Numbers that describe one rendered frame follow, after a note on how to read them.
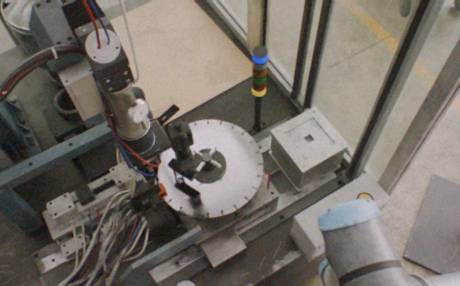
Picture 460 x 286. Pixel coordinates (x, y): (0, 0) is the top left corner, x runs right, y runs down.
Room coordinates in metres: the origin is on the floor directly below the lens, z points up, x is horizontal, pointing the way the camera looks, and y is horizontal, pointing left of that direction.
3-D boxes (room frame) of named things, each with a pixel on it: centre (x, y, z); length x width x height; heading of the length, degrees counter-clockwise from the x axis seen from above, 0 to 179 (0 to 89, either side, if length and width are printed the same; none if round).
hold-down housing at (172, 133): (0.59, 0.12, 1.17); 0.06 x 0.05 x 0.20; 110
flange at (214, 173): (0.64, 0.07, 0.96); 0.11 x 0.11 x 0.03
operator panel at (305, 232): (0.51, -0.32, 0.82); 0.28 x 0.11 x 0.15; 119
